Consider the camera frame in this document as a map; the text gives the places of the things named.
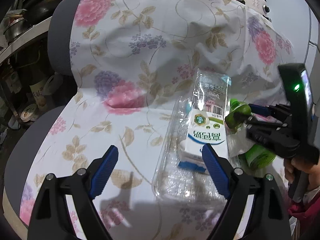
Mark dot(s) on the small printed bowl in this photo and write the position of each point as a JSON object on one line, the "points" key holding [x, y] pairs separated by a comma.
{"points": [[28, 112]]}

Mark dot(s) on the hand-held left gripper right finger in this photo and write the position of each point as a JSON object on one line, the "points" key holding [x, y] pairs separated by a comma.
{"points": [[215, 170]]}

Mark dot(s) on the white labelled bottle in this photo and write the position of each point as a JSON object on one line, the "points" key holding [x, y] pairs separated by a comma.
{"points": [[38, 95]]}

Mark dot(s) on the person's right hand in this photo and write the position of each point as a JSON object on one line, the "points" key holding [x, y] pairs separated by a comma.
{"points": [[313, 173]]}

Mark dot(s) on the clear plastic wrapper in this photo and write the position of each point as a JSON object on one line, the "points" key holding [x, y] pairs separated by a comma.
{"points": [[210, 90]]}

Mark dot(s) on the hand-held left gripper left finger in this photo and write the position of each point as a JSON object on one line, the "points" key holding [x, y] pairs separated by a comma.
{"points": [[105, 170]]}

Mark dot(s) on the white and blue milk carton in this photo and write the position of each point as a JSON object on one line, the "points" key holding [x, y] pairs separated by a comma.
{"points": [[205, 135]]}

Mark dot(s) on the person's right forearm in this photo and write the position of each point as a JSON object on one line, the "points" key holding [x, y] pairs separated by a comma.
{"points": [[307, 212]]}

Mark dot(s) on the grey office chair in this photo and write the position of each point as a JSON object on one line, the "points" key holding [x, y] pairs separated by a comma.
{"points": [[61, 42]]}

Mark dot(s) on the steel stove counter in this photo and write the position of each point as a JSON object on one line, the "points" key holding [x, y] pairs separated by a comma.
{"points": [[22, 45]]}

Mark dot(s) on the floral printed cloth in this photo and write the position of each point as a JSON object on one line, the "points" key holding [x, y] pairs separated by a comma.
{"points": [[150, 17]]}

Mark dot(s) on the black wok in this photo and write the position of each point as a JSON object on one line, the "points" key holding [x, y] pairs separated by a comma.
{"points": [[40, 5]]}

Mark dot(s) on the green plastic bottle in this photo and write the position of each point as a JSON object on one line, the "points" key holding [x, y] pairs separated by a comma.
{"points": [[260, 158]]}

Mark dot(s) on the white kitchen appliance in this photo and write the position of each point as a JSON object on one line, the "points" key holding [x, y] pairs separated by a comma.
{"points": [[255, 5]]}

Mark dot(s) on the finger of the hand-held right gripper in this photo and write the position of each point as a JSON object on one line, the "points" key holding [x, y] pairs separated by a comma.
{"points": [[260, 110], [265, 135]]}

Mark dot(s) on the translucent plastic jug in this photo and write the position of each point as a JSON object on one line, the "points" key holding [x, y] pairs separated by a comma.
{"points": [[51, 85]]}

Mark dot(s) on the clear plastic tray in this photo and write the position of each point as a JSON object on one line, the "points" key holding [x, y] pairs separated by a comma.
{"points": [[175, 180]]}

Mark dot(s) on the steel pot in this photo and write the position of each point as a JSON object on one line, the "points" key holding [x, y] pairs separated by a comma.
{"points": [[15, 26]]}

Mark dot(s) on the white refrigerator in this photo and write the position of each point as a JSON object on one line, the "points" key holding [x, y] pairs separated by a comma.
{"points": [[300, 17]]}

